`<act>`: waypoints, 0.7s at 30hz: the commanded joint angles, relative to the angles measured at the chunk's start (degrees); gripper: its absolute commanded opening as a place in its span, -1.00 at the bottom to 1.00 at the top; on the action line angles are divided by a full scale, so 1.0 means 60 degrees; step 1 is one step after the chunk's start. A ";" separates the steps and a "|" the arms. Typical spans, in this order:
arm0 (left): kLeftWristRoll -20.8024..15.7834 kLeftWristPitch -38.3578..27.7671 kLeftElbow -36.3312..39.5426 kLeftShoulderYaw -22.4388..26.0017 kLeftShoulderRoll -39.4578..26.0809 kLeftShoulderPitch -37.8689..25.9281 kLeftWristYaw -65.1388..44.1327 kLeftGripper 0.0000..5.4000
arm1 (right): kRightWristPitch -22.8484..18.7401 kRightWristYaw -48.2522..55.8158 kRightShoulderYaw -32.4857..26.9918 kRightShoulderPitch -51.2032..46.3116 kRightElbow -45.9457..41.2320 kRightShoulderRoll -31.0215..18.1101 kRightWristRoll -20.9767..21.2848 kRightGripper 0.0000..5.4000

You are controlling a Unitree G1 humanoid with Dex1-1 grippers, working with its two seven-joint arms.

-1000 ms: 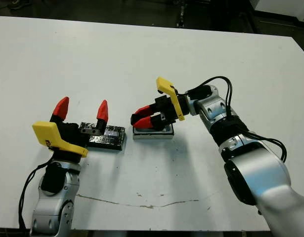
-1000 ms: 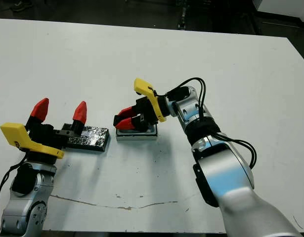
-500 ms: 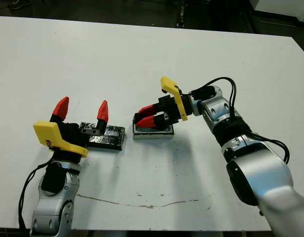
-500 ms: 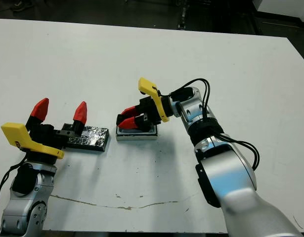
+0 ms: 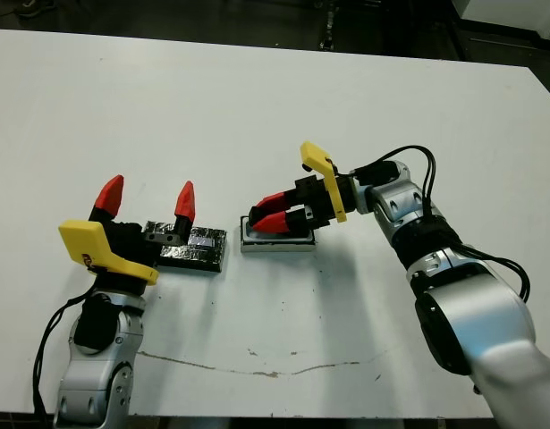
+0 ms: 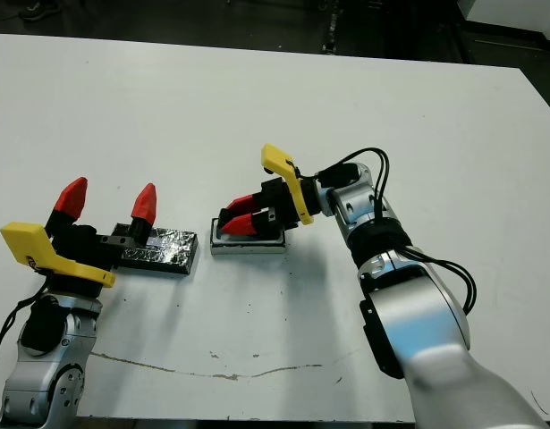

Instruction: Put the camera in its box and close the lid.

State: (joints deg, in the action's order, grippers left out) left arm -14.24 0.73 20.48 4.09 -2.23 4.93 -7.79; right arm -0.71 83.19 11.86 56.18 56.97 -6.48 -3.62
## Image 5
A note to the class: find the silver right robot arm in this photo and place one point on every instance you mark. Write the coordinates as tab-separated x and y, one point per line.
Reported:
480	308

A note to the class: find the yellow wrist camera mount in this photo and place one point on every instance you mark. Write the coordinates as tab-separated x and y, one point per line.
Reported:
84	237
324	165

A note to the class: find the dark metal chair pole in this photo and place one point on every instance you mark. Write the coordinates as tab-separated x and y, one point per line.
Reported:
329	27

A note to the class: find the yellow left wrist camera mount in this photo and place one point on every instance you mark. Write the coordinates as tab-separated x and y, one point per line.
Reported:
84	237

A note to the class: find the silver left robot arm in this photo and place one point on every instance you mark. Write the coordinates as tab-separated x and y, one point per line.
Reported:
91	375

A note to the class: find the shiny black box lid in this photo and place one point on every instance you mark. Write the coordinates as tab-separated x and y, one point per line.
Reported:
198	254

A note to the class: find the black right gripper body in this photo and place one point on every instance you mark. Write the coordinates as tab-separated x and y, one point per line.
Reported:
318	199

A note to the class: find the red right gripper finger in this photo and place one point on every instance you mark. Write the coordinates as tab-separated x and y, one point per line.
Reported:
274	203
274	222

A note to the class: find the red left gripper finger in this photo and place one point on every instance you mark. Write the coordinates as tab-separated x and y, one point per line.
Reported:
186	201
110	192

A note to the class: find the white-lined camera box base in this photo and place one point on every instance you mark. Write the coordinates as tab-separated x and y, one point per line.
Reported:
274	247

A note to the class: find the yellow right wrist camera mount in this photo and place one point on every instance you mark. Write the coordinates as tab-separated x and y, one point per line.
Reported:
324	165

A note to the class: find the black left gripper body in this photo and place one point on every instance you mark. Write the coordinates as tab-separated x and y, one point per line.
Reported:
127	250

